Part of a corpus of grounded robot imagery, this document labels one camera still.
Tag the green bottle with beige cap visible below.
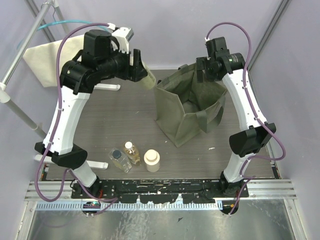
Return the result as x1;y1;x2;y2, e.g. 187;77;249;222
140;62;156;90

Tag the olive green canvas bag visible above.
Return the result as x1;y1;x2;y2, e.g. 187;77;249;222
154;64;228;148

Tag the cream bottle with beige cap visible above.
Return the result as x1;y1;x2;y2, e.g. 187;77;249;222
143;149;160;173

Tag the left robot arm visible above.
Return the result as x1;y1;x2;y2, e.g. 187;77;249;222
34;27;148;198

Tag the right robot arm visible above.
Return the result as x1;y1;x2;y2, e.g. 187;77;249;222
196;37;276;197

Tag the cream canvas cloth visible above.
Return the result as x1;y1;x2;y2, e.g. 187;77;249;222
22;35;84;88

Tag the teal clothes hanger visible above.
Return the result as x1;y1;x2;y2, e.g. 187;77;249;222
37;19;116;31

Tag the amber bottle with white cap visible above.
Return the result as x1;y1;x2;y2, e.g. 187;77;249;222
123;141;141;166

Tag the clear bottle with dark cap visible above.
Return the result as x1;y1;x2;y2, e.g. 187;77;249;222
109;148;132;173

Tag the white metal clothes rack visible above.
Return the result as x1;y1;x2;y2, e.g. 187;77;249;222
0;0;121;171

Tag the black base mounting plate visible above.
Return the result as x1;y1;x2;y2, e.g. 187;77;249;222
71;178;249;205

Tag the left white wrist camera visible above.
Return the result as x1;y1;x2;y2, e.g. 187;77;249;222
107;23;134;54

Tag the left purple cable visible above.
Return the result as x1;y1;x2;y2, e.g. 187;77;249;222
36;22;118;216

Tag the purple cable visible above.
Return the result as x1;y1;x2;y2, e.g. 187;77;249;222
206;21;286;216
36;22;118;216

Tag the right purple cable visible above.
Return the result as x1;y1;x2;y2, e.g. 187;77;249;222
206;21;286;216

